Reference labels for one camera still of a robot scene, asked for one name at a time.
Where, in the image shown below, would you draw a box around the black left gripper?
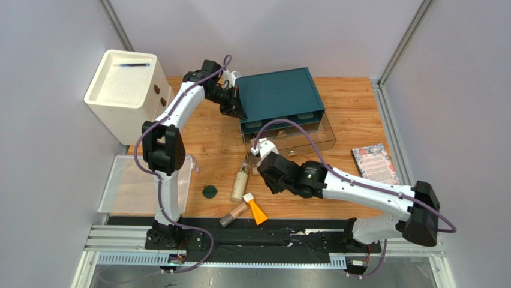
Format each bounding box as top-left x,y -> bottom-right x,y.
206,85 -> 248,121

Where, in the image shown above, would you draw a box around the clear acrylic drawer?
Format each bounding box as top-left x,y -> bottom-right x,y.
239,113 -> 336,157

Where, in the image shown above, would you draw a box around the orange tube white cap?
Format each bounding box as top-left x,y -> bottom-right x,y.
243,193 -> 268,225

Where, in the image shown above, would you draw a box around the cream lotion bottle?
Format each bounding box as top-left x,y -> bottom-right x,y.
230,161 -> 250,203

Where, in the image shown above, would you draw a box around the pink foundation tube silver cap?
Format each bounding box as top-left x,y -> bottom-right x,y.
219,202 -> 248,227

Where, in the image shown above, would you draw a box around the rose gold foundation bottle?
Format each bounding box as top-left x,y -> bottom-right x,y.
247,150 -> 261,165

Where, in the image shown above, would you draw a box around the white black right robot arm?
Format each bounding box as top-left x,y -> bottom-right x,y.
257,152 -> 440,247

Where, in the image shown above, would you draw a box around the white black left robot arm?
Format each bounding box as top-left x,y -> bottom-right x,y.
135,55 -> 247,248

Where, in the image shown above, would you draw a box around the teal drawer organizer box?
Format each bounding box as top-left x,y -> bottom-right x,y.
235,67 -> 325,135

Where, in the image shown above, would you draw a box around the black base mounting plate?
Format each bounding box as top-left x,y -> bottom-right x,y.
144,229 -> 381,254

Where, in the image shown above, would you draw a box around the floral pink palette box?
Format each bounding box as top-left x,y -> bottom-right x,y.
351,143 -> 400,185

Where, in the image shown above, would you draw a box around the dark green round compact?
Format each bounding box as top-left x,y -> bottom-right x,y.
202,185 -> 218,199

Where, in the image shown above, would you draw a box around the white storage cabinet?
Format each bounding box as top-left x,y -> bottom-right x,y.
84,50 -> 175,146

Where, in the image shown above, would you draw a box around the clear plastic zip pouch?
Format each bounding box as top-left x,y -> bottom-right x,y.
98,155 -> 199,215

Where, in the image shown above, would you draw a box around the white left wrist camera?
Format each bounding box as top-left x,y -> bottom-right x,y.
223,70 -> 242,88

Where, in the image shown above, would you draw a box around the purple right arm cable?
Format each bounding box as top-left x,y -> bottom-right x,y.
251,118 -> 458,279

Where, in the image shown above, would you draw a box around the aluminium rail frame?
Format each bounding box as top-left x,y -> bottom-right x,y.
73,223 -> 455,287

